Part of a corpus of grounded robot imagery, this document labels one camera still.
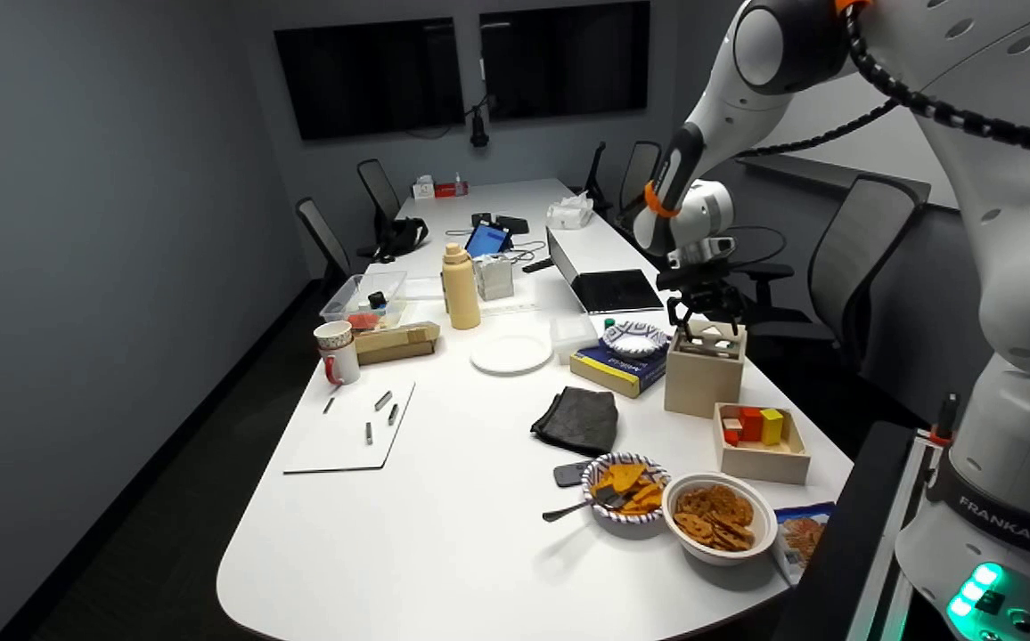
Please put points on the white round plate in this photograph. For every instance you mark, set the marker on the white round plate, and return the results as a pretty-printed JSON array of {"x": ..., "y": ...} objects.
[{"x": 510, "y": 354}]

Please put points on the yellow wooden cube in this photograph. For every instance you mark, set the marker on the yellow wooden cube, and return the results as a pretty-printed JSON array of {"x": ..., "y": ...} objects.
[{"x": 775, "y": 429}]

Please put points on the long white box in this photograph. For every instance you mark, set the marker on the long white box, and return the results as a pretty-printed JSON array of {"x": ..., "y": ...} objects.
[{"x": 589, "y": 249}]

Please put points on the blue flat object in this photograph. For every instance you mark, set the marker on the blue flat object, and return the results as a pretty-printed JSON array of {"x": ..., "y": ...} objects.
[{"x": 489, "y": 239}]

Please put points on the brown wooden block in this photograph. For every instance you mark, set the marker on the brown wooden block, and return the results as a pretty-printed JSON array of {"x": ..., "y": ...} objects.
[{"x": 395, "y": 344}]

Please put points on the patterned bowl with chips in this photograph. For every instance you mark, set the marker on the patterned bowl with chips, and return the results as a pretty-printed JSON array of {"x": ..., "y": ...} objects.
[{"x": 626, "y": 485}]

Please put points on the small black device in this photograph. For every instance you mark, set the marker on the small black device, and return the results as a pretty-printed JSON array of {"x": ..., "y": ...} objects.
[{"x": 510, "y": 222}]

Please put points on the dark spoon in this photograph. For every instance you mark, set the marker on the dark spoon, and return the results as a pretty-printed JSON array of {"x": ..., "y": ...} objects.
[{"x": 563, "y": 512}]

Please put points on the black folded cloth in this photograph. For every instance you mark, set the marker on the black folded cloth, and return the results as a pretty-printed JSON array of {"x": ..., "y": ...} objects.
[{"x": 577, "y": 418}]

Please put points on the wooden lid with shape holes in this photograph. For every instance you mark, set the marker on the wooden lid with shape holes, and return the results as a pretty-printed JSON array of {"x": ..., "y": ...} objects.
[{"x": 709, "y": 339}]

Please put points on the tan squeeze bottle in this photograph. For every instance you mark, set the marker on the tan squeeze bottle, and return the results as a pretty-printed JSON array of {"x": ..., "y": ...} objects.
[{"x": 459, "y": 294}]

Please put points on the white and red box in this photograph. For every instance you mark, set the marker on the white and red box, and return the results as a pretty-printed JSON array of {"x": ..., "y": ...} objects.
[{"x": 439, "y": 188}]

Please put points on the small patterned bowl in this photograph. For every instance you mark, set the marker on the small patterned bowl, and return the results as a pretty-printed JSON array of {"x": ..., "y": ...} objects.
[{"x": 634, "y": 339}]

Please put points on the brown crackers heap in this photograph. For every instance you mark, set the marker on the brown crackers heap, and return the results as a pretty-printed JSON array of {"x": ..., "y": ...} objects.
[{"x": 712, "y": 515}]

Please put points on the white bowl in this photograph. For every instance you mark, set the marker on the white bowl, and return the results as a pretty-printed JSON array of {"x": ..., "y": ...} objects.
[{"x": 704, "y": 551}]

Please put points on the gray mesh office chair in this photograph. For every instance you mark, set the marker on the gray mesh office chair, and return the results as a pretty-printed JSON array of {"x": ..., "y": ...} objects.
[{"x": 854, "y": 255}]

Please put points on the black conference camera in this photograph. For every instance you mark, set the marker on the black conference camera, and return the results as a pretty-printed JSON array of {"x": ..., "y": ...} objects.
[{"x": 480, "y": 126}]

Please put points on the open wooden tray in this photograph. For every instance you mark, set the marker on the open wooden tray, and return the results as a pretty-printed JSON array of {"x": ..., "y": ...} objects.
[{"x": 765, "y": 464}]

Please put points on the black wall screen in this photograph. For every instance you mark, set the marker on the black wall screen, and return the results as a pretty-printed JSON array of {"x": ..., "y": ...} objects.
[
  {"x": 566, "y": 57},
  {"x": 370, "y": 76}
]

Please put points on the red wooden block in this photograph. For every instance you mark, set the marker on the red wooden block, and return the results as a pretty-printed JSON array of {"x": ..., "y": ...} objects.
[
  {"x": 733, "y": 431},
  {"x": 749, "y": 420}
]

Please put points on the silver cup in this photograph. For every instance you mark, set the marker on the silver cup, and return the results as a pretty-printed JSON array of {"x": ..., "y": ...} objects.
[{"x": 495, "y": 279}]

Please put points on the black robot stand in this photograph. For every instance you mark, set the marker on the black robot stand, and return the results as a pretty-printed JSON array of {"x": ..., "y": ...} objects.
[{"x": 847, "y": 537}]

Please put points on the blue snack bag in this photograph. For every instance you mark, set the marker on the blue snack bag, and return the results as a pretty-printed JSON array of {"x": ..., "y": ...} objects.
[{"x": 803, "y": 537}]

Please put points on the clear plastic container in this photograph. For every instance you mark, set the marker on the clear plastic container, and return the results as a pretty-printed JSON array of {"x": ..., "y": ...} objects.
[{"x": 366, "y": 288}]

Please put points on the wooden shape sorting box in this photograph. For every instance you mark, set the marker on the wooden shape sorting box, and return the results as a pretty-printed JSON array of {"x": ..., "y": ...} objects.
[{"x": 704, "y": 385}]

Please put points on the black office chair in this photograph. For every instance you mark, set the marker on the black office chair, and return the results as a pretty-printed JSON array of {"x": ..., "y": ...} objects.
[
  {"x": 596, "y": 180},
  {"x": 323, "y": 236},
  {"x": 634, "y": 180},
  {"x": 380, "y": 188}
]

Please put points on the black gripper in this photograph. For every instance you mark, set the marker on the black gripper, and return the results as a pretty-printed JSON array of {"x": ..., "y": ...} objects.
[{"x": 699, "y": 288}]

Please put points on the white wall whiteboard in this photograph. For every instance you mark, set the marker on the white wall whiteboard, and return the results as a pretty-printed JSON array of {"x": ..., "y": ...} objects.
[{"x": 880, "y": 147}]

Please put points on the blue and yellow book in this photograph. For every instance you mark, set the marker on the blue and yellow book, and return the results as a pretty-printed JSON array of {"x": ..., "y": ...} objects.
[{"x": 621, "y": 373}]

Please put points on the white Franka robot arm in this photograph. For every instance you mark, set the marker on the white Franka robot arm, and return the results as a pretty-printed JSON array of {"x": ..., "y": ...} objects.
[{"x": 1014, "y": 297}]

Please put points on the white plastic bag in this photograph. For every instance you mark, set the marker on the white plastic bag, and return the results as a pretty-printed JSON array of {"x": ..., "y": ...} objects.
[{"x": 566, "y": 216}]

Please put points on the small dark gray pad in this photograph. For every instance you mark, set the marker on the small dark gray pad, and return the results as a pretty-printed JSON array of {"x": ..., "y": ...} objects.
[{"x": 572, "y": 475}]

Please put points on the white jar with red label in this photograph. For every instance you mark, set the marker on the white jar with red label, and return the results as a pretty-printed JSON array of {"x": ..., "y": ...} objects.
[{"x": 341, "y": 354}]

